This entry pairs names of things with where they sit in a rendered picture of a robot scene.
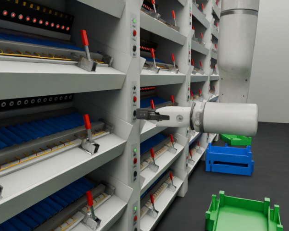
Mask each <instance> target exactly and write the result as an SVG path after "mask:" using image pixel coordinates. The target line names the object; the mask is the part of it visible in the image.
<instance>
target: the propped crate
mask: <svg viewBox="0 0 289 231"><path fill-rule="evenodd" d="M269 205H270V198H264V202H261V201H255V200H249V199H243V198H236V197H230V196H225V195H224V191H220V192H219V200H218V205H217V211H216V216H215V221H214V226H213V231H271V230H270V206H269Z"/></svg>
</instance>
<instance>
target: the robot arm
mask: <svg viewBox="0 0 289 231"><path fill-rule="evenodd" d="M259 3H260V0H222V1H221V11H220V22H219V33H218V46H217V67H218V72H219V103H216V102H197V103H193V104H192V106H191V107H178V106H168V107H162V108H159V109H147V108H138V109H136V119H141V120H156V121H159V122H157V123H156V124H155V125H156V126H157V127H190V128H191V130H195V132H203V133H215V134H227V135H239V136H250V137H254V136H255V135H256V133H257V129H258V115H259V110H258V106H257V104H247V99H248V93H249V86H250V76H251V68H252V60H253V54H254V46H255V39H256V29H257V20H258V12H259Z"/></svg>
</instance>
